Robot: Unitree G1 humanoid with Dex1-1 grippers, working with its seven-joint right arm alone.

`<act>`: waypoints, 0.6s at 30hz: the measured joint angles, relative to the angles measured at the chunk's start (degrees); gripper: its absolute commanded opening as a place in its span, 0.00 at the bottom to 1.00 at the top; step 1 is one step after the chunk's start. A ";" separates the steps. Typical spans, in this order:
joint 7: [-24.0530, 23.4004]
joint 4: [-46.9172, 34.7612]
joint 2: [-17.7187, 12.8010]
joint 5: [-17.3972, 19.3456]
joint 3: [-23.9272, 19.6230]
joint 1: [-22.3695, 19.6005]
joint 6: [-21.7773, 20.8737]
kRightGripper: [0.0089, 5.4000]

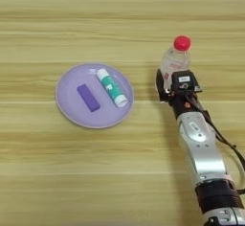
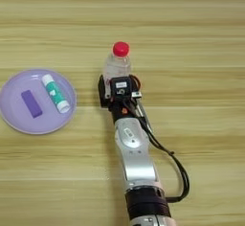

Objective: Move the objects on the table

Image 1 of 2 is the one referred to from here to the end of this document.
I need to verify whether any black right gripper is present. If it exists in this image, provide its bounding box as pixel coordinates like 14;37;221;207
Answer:
155;68;211;118

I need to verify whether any clear bottle red cap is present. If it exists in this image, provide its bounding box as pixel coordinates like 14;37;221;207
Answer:
159;34;192;92

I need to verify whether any green white glue stick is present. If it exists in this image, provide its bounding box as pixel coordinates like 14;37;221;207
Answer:
96;68;128;108

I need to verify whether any purple rectangular eraser block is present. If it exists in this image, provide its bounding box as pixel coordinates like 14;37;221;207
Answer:
76;83;101;113

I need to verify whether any black box white label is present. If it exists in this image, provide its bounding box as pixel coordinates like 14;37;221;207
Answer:
170;70;196;92

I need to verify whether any purple round plate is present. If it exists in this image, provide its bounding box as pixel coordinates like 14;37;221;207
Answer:
55;62;135;129

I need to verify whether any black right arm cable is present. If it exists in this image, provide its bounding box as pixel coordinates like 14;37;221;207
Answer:
188;95;245;195

